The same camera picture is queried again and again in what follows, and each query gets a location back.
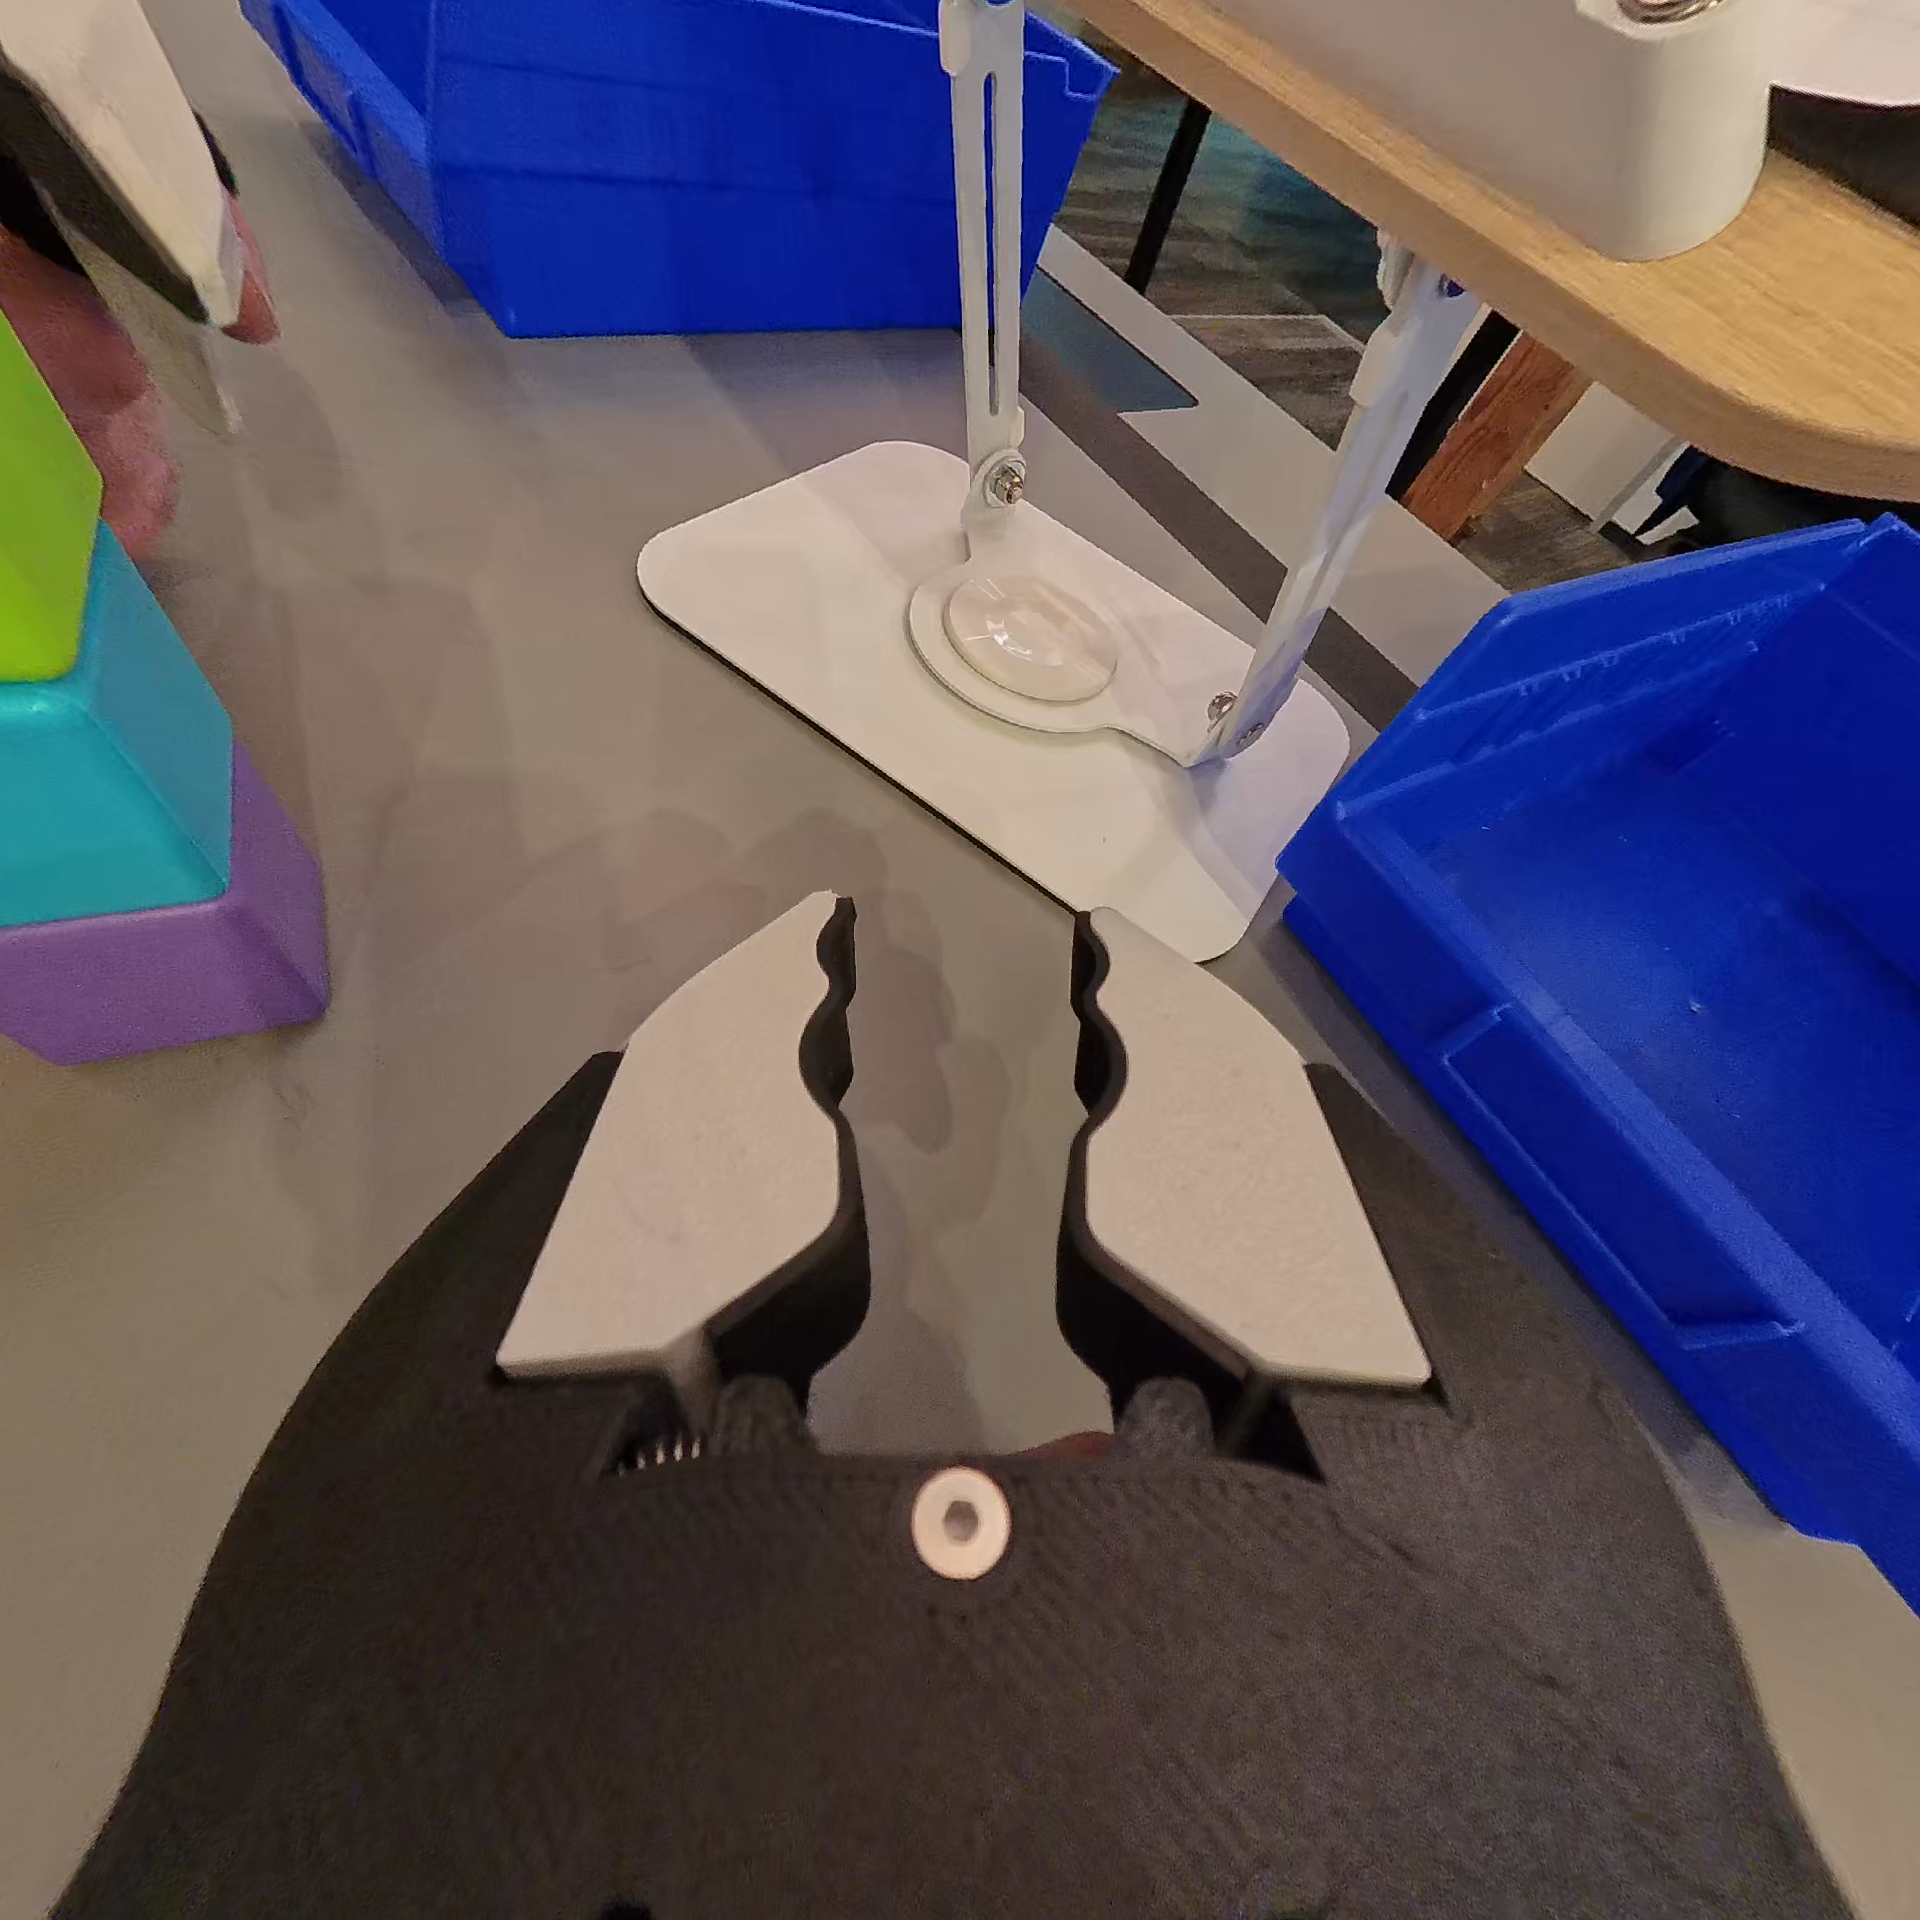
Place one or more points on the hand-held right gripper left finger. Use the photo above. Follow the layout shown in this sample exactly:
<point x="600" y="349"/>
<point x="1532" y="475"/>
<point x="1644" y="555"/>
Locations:
<point x="690" y="1200"/>

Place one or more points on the person's left hand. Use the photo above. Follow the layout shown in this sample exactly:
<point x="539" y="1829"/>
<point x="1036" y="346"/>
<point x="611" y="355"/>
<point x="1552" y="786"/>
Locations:
<point x="106" y="406"/>

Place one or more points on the cyan cube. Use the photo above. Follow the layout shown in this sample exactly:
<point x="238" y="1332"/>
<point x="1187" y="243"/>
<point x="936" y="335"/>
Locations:
<point x="106" y="781"/>

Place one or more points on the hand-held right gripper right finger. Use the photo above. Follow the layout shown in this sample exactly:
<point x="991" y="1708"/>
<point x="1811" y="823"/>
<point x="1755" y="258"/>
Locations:
<point x="1244" y="1215"/>

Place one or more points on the blue plastic bin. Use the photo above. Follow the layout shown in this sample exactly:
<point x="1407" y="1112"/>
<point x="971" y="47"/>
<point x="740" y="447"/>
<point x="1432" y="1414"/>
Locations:
<point x="1651" y="975"/>
<point x="675" y="182"/>

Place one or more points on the purple cube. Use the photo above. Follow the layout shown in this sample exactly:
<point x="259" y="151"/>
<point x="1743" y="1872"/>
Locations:
<point x="164" y="975"/>

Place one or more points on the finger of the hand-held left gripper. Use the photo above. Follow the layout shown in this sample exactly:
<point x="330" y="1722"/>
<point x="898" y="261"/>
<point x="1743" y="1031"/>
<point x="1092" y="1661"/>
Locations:
<point x="136" y="135"/>

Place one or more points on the grey desk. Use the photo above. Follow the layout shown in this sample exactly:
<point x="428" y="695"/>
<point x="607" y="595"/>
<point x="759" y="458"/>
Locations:
<point x="451" y="600"/>

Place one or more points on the lime green cube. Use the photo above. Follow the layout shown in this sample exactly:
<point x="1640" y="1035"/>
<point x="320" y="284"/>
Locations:
<point x="38" y="525"/>

